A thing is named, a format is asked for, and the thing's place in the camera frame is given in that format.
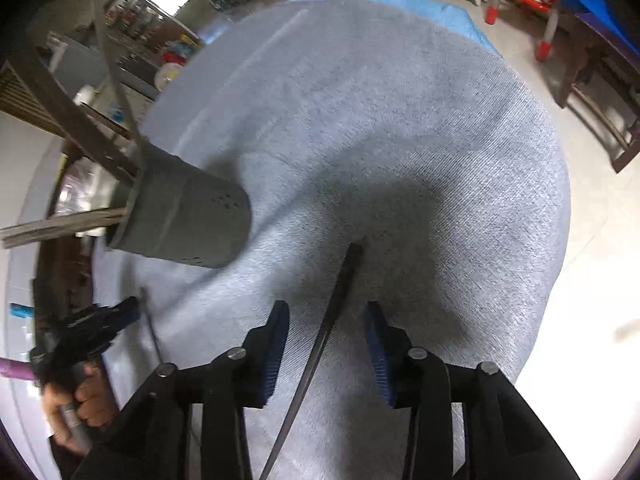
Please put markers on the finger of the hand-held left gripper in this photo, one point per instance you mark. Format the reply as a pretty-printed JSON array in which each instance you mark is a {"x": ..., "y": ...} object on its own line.
[{"x": 125, "y": 315}]

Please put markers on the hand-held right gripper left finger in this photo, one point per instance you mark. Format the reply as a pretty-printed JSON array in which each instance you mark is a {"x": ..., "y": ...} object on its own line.
[{"x": 277, "y": 350}]

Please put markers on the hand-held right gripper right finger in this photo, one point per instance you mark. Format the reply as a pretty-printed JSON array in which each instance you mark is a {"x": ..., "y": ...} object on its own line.
[{"x": 377, "y": 355}]

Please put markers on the grey metal utensil holder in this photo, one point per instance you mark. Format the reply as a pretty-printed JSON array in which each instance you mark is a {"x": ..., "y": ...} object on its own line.
[{"x": 190, "y": 210}]

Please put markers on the person's left hand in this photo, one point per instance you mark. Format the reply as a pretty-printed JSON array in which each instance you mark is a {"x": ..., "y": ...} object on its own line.
[{"x": 92, "y": 400}]

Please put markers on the teal bottle box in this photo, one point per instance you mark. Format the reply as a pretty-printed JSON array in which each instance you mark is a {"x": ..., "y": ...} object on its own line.
[{"x": 21, "y": 309}]

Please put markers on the purple thermos bottle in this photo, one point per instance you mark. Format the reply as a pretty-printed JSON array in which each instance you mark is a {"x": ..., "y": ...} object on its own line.
[{"x": 15, "y": 367}]

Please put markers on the carved dark wooden sideboard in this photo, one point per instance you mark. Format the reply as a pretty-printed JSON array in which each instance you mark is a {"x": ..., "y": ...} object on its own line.
[{"x": 65, "y": 270}]

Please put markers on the grey tablecloth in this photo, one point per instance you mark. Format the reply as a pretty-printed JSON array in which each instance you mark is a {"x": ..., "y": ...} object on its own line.
[{"x": 425, "y": 160}]

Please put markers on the small round fan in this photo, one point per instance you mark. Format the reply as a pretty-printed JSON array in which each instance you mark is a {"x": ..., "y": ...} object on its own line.
[{"x": 166, "y": 76}]

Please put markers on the grey refrigerator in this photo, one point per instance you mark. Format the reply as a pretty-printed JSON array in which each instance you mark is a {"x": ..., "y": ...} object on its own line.
[{"x": 85, "y": 67}]

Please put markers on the shelf with goods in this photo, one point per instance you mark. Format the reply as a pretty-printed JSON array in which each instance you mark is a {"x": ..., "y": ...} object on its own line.
[{"x": 150, "y": 20}]

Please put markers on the blue tablecloth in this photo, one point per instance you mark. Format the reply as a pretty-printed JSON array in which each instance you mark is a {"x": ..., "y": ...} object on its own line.
[{"x": 450, "y": 15}]

